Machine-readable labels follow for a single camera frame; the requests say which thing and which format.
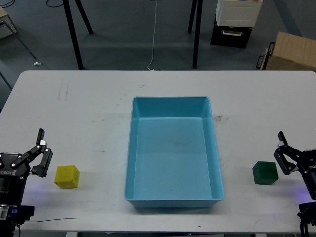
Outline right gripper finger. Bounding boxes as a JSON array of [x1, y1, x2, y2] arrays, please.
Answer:
[[277, 131, 308, 160], [274, 149, 297, 175]]

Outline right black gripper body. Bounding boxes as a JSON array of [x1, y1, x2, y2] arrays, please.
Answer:
[[297, 150, 316, 173]]

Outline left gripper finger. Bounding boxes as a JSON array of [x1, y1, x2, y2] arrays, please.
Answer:
[[30, 148, 53, 177], [11, 128, 46, 168]]

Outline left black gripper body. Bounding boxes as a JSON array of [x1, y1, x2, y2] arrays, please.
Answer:
[[0, 153, 30, 178]]

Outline green wooden block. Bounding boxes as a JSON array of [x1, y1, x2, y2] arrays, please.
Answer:
[[252, 161, 279, 185]]

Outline yellow wooden block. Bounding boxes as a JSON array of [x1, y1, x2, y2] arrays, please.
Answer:
[[54, 165, 80, 189]]

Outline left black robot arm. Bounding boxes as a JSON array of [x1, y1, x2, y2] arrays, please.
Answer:
[[0, 128, 53, 237]]

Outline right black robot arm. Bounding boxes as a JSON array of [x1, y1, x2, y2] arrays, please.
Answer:
[[274, 131, 316, 237]]

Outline cardboard box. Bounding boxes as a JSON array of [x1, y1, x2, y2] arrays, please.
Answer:
[[256, 32, 316, 72]]

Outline black storage box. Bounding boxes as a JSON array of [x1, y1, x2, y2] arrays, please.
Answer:
[[210, 19, 252, 48]]

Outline blue plastic bin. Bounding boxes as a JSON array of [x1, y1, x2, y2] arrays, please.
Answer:
[[124, 97, 224, 208]]

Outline wooden chair at left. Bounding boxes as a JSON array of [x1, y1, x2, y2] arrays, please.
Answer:
[[0, 7, 37, 59]]

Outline left black table legs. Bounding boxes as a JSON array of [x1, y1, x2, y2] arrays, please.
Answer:
[[62, 0, 93, 70]]

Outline black table legs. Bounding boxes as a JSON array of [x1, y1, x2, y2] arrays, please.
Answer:
[[62, 0, 93, 70], [188, 0, 203, 69]]

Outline right black table legs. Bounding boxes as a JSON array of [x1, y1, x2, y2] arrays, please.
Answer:
[[188, 0, 203, 69]]

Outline white hanging cable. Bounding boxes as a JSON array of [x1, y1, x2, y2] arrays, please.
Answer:
[[147, 0, 158, 71]]

